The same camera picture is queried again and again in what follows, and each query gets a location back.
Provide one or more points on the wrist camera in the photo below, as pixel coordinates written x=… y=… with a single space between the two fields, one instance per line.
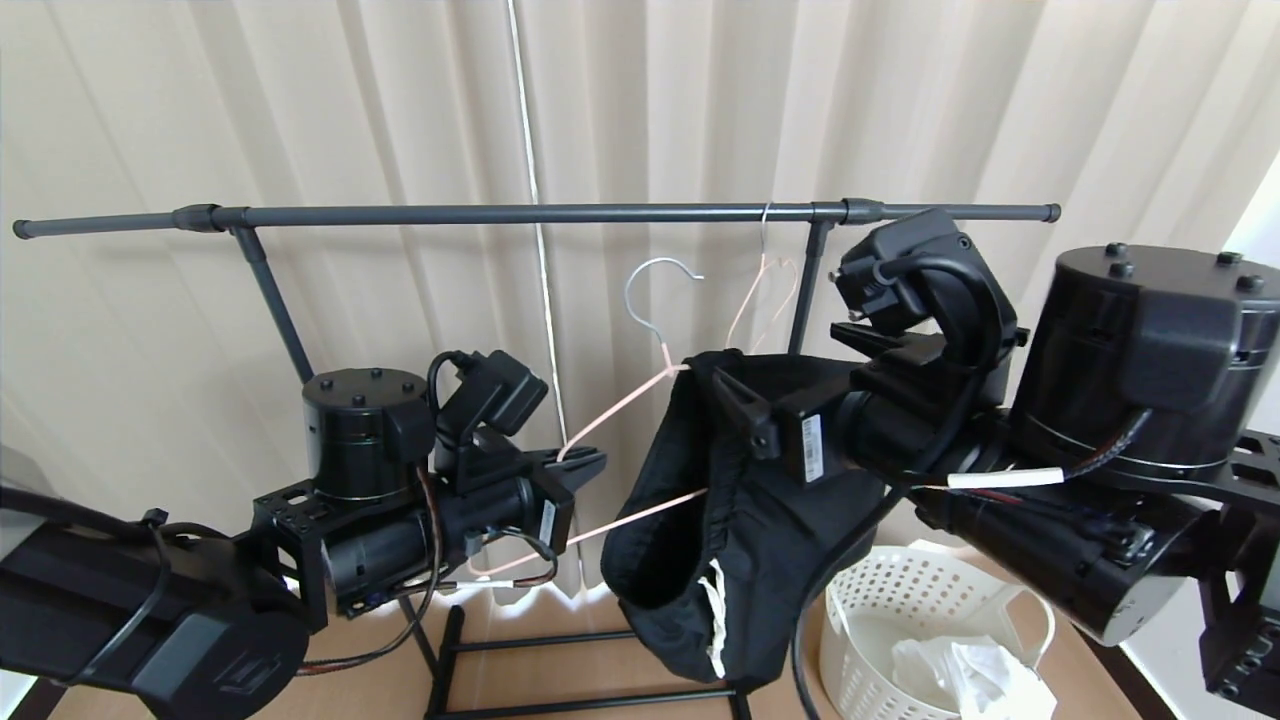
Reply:
x=495 y=395
x=920 y=270

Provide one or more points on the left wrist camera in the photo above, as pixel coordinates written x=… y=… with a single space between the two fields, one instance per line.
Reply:
x=495 y=395

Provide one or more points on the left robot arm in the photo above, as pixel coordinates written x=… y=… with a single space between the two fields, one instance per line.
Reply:
x=150 y=620

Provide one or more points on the pink clothes hanger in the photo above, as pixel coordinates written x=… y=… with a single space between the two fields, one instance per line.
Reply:
x=748 y=300
x=640 y=518

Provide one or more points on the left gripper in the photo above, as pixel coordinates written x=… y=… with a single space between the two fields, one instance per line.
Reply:
x=440 y=540

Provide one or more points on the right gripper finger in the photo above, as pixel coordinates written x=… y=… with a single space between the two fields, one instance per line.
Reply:
x=745 y=410

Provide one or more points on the white printed t-shirt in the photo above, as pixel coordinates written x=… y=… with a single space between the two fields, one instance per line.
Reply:
x=960 y=670

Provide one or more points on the beige curtain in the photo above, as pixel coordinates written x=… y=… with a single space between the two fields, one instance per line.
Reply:
x=300 y=100

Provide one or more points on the white laundry basket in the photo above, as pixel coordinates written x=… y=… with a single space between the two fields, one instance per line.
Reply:
x=880 y=610

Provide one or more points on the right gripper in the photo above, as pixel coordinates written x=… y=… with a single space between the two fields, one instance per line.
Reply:
x=1040 y=540

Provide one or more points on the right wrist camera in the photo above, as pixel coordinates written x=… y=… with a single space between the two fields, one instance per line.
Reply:
x=920 y=270

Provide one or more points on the black clothes rack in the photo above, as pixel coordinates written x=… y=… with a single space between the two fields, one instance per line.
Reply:
x=500 y=214

